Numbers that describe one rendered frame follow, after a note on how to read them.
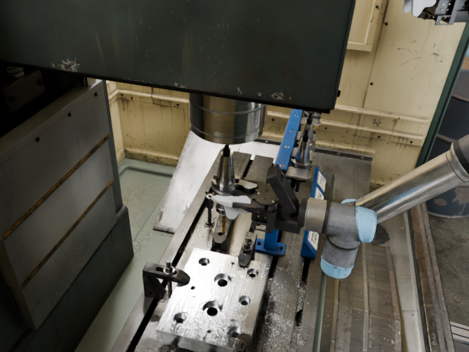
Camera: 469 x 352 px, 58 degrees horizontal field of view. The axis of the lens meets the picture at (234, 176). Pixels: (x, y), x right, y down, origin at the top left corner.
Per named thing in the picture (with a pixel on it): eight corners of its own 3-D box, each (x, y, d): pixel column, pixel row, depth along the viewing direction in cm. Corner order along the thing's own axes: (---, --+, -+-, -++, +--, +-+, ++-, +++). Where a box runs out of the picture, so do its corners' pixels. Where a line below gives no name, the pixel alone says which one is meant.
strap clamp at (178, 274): (192, 297, 121) (191, 261, 112) (188, 306, 118) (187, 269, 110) (149, 287, 123) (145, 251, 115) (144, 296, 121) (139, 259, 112)
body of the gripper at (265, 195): (247, 229, 97) (299, 240, 95) (250, 200, 92) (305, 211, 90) (254, 209, 103) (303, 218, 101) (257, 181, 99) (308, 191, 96)
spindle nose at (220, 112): (200, 105, 96) (200, 54, 89) (270, 114, 93) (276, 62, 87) (179, 140, 83) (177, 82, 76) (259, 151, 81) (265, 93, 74)
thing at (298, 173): (312, 172, 122) (312, 169, 121) (310, 181, 117) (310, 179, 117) (287, 167, 123) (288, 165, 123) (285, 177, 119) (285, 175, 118)
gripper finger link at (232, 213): (210, 221, 96) (250, 223, 96) (210, 201, 93) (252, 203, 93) (211, 213, 99) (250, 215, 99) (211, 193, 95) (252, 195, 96)
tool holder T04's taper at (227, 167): (218, 172, 98) (218, 147, 94) (236, 174, 97) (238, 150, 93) (213, 183, 94) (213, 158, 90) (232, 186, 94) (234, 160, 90)
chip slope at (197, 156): (361, 200, 209) (373, 156, 194) (359, 315, 153) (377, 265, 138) (190, 169, 224) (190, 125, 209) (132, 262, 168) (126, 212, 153)
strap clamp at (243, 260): (255, 258, 135) (258, 223, 126) (246, 289, 124) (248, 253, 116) (244, 255, 136) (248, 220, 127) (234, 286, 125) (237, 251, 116)
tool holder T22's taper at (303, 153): (296, 154, 126) (299, 134, 122) (310, 157, 125) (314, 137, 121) (292, 161, 123) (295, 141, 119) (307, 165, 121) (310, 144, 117)
